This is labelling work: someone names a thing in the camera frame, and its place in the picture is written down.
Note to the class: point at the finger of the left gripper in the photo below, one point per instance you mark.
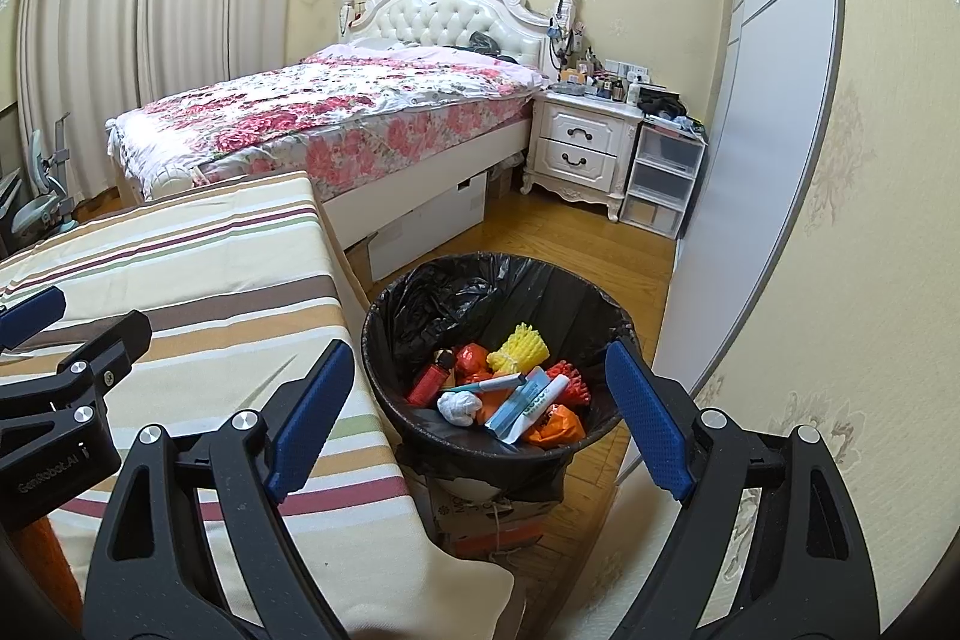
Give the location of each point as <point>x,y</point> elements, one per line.
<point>104,361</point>
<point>31,316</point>

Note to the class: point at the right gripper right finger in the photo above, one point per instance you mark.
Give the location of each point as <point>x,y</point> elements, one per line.
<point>662,418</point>

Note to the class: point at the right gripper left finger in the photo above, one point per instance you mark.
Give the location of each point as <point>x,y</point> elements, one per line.
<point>300,416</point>

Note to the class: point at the dark red satin scrunchie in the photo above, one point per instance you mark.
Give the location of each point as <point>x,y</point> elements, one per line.
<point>575,394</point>

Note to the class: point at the white tube green text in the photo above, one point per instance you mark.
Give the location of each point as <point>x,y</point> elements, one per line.
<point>535,408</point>

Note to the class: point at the red small bottle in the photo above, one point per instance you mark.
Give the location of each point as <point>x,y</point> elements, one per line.
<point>439,374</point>

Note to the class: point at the teal white tube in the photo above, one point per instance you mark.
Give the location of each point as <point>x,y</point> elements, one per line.
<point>514,407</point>

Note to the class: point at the blue squeezed tube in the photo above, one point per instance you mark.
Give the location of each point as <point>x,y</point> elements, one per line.
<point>495,384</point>

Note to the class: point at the white tissue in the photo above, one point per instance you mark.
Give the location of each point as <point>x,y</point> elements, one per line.
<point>459,408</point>

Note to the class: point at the black lined trash bin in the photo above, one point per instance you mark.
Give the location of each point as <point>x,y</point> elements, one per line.
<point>434,339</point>

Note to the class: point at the orange snack wrapper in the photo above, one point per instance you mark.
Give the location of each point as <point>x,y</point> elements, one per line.
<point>558,427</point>

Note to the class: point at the orange cloth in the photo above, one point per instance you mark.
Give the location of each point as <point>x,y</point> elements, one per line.
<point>39,548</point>

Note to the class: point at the grey desk chair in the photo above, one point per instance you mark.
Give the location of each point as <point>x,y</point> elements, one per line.
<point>50,212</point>

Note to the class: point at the striped bed sheet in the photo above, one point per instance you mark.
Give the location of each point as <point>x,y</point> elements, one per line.
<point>245,285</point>

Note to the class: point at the white under-bed box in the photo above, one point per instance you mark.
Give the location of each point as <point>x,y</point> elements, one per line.
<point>423,229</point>

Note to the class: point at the clear plastic drawer unit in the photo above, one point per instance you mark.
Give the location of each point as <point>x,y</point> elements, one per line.
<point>663,178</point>

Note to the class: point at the white nightstand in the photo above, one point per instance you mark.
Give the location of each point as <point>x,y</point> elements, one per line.
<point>581,149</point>

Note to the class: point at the pink floral quilt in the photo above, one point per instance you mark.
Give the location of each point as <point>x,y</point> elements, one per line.
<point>347,116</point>

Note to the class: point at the white wardrobe door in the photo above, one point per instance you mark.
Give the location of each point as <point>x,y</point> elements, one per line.
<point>771,114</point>

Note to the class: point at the white tufted bed frame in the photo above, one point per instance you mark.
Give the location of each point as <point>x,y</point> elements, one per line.
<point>506,29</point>

